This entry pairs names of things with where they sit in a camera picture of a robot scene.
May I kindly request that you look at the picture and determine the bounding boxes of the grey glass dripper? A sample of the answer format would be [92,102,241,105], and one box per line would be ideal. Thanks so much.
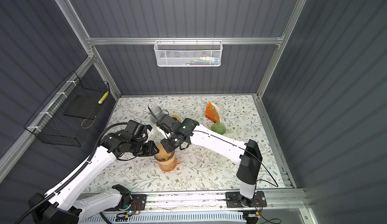
[153,149,175,165]

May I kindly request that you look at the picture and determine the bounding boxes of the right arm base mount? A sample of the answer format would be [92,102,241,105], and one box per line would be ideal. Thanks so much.
[225,191,267,208]

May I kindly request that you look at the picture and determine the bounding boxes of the yellow marker pen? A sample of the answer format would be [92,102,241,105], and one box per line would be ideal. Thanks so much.
[98,91,109,105]

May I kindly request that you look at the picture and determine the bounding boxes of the orange glass carafe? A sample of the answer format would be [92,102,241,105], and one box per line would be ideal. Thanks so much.
[159,158,181,172]

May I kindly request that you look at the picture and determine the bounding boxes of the black flat pad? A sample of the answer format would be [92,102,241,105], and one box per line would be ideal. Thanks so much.
[63,95,102,120]

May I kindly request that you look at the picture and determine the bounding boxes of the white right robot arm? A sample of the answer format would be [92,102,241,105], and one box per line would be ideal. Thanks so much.
[156,115,263,201]

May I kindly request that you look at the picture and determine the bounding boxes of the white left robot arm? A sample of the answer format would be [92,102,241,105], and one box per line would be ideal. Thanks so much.
[22,120,159,224]

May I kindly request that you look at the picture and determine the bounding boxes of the orange coffee filter box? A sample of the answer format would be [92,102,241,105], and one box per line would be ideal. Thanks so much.
[205,102,222,123]

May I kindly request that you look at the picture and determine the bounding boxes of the black corrugated cable conduit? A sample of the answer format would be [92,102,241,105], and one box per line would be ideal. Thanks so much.
[11,122,128,224]

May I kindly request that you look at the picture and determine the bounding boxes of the green glass dripper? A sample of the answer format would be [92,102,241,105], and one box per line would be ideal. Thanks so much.
[211,123,227,135]

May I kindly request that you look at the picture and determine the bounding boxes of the grey glass carafe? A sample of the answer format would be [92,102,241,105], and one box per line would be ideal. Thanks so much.
[148,107,169,124]

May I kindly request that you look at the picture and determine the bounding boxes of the white wire basket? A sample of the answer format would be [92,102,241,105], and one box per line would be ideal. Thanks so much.
[154,40,223,67]

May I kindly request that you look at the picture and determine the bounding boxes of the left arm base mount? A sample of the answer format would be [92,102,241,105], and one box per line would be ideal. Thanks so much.
[106,184,147,212]

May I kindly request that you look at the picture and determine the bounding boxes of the black wire basket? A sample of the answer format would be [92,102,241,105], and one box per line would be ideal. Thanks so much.
[24,73,110,147]

